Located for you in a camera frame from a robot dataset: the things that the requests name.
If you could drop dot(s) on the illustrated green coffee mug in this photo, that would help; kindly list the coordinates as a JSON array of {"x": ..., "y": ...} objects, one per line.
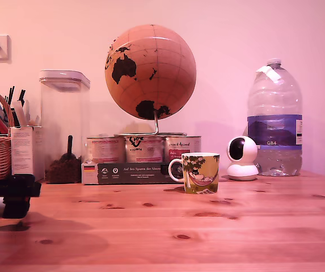
[{"x": 202, "y": 173}]

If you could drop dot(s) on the white cardboard box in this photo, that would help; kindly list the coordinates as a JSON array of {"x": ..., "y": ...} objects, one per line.
[{"x": 23, "y": 150}]

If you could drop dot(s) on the dark scoop with grounds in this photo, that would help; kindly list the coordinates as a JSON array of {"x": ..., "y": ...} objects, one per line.
[{"x": 64, "y": 170}]

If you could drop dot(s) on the silver tin with pink label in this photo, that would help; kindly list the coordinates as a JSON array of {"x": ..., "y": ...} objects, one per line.
[{"x": 105, "y": 150}]

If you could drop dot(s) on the clear square lidded container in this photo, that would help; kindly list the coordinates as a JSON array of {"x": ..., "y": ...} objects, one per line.
[{"x": 65, "y": 113}]

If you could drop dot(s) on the thin black stick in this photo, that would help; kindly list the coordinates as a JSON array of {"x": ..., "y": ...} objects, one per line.
[
  {"x": 22, "y": 97},
  {"x": 11, "y": 95}
]

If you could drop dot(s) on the dark flat printed box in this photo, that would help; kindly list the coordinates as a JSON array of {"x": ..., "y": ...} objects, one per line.
[{"x": 134, "y": 173}]

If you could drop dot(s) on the silver tin with black logo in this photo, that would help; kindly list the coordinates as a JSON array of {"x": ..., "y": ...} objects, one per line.
[{"x": 145, "y": 150}]

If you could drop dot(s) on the silver tin with red label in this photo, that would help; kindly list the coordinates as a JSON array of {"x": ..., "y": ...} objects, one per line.
[{"x": 183, "y": 146}]

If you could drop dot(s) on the cork globe on metal stand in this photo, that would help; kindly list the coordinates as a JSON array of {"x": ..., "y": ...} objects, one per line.
[{"x": 156, "y": 71}]

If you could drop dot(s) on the large clear water bottle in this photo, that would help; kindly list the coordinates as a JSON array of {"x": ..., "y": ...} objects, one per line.
[{"x": 275, "y": 99}]

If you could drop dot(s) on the small white round camera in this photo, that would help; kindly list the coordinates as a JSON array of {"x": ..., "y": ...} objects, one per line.
[{"x": 241, "y": 158}]

